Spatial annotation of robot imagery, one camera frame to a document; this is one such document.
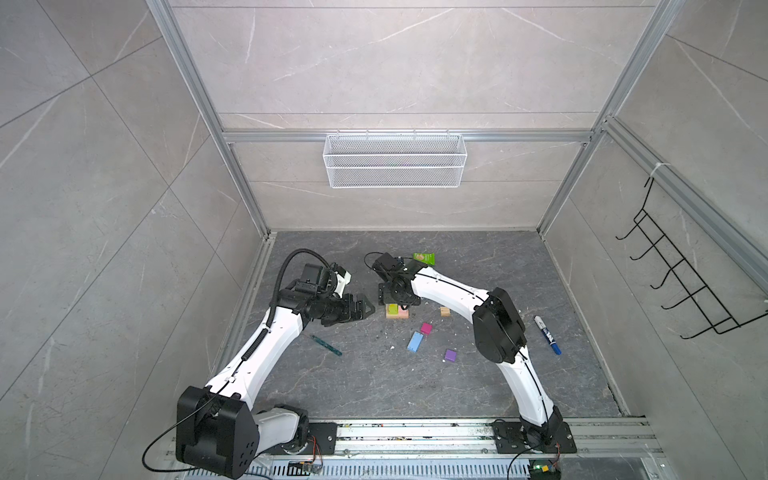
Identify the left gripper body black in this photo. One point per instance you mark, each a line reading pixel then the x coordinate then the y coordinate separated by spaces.
pixel 334 309

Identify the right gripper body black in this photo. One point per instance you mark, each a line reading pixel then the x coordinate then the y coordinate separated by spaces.
pixel 388 295

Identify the natural wood block long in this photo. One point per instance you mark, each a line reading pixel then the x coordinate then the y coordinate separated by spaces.
pixel 395 317

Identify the light blue block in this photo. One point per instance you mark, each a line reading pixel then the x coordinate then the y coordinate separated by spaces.
pixel 415 342

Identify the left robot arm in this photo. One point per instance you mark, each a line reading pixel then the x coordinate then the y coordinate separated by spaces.
pixel 217 429

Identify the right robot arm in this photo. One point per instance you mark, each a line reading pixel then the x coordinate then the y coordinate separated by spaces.
pixel 499 335

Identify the purple cube block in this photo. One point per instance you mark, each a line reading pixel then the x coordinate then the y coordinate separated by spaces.
pixel 450 355

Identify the green snack packet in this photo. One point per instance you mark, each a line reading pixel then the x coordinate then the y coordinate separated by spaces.
pixel 426 258

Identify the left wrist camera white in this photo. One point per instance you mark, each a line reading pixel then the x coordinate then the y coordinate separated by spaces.
pixel 342 279

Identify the green handled tool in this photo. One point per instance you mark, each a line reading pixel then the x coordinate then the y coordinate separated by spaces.
pixel 326 345

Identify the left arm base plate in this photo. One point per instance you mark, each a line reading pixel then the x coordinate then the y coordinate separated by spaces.
pixel 318 438

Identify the white wire mesh basket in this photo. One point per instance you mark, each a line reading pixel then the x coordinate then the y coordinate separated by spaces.
pixel 416 160

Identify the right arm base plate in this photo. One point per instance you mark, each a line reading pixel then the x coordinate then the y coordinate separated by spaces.
pixel 512 437

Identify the aluminium mounting rail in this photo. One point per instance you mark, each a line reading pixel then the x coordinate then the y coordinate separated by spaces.
pixel 464 448

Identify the black wire hook rack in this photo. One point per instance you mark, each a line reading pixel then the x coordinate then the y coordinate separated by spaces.
pixel 717 317

